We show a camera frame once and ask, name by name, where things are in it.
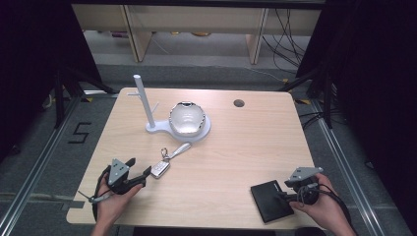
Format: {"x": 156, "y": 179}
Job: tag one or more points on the person's right hand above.
{"x": 324, "y": 208}

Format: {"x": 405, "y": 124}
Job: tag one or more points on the aluminium floor rail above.
{"x": 39, "y": 157}
{"x": 347, "y": 164}

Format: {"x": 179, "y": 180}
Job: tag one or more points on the person's left hand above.
{"x": 111, "y": 205}

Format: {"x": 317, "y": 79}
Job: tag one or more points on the black wallet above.
{"x": 268, "y": 203}

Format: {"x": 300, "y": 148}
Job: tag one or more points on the dark curtain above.
{"x": 377, "y": 82}
{"x": 29, "y": 65}

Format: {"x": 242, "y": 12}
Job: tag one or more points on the black metal stand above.
{"x": 323, "y": 88}
{"x": 70, "y": 85}

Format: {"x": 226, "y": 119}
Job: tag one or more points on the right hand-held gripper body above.
{"x": 305, "y": 188}

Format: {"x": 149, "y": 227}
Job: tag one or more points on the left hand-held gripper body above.
{"x": 117, "y": 173}

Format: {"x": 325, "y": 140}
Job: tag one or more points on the silver scalloped bowl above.
{"x": 187, "y": 118}

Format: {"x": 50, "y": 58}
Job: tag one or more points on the white stand with post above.
{"x": 157, "y": 126}

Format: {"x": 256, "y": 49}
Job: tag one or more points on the beige wooden shelf unit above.
{"x": 196, "y": 19}

